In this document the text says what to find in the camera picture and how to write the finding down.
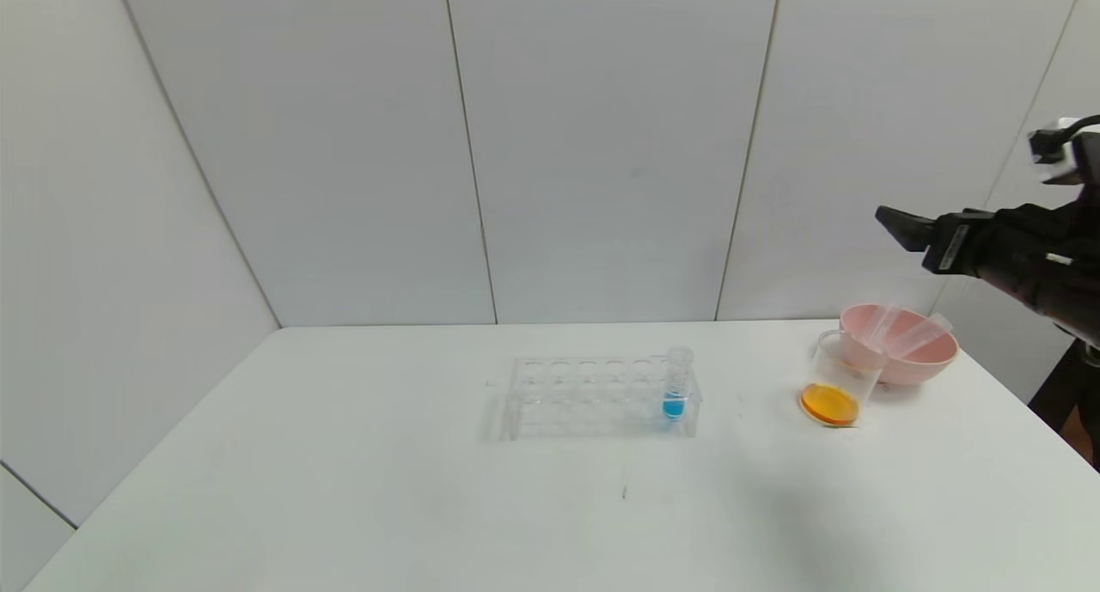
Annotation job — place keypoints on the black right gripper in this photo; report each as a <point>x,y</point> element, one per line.
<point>950,242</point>

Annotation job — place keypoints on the yellow pigment test tube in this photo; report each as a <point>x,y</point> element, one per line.
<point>881,327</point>

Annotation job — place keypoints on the red pigment test tube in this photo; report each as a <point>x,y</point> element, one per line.
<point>919,336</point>

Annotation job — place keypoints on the clear glass beaker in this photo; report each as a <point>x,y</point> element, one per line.
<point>829,403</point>

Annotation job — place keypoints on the blue pigment test tube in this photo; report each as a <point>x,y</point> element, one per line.
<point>673,407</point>

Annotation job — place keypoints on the clear acrylic test tube rack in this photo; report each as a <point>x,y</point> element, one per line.
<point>593,403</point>

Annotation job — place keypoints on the pink bowl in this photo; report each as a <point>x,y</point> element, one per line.
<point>932,364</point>

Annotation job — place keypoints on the dark brown background object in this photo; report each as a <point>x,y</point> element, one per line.
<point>1074,403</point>

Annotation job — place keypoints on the white grey wrist camera box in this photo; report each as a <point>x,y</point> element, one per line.
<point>1061,149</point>

